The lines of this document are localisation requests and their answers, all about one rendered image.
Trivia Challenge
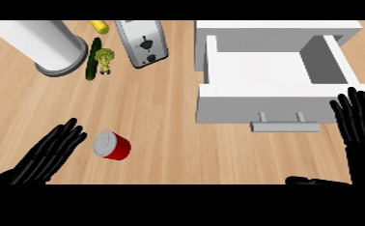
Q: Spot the grey drawer handle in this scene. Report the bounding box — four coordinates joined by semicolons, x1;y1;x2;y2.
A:
250;111;319;133

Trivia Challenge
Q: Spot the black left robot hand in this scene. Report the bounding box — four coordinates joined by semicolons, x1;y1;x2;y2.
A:
0;117;90;185

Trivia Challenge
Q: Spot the white cabinet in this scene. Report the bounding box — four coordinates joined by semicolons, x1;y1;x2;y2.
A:
194;20;364;72

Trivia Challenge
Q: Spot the white drawer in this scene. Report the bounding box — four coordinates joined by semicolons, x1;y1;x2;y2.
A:
195;34;365;125

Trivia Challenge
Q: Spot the green broccoli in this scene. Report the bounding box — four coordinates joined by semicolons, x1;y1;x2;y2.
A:
93;47;116;75

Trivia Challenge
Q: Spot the red can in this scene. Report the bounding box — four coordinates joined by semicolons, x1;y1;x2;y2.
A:
92;130;133;161

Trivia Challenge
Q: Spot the yellow corn cob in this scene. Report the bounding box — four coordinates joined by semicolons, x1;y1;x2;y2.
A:
89;20;111;36

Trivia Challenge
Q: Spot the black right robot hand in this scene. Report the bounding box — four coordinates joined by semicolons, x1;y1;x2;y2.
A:
284;86;365;185

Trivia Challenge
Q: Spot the silver toaster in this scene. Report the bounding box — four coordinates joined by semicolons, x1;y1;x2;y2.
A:
113;20;170;70

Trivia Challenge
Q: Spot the green cucumber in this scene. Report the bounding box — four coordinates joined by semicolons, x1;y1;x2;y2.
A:
84;37;104;82

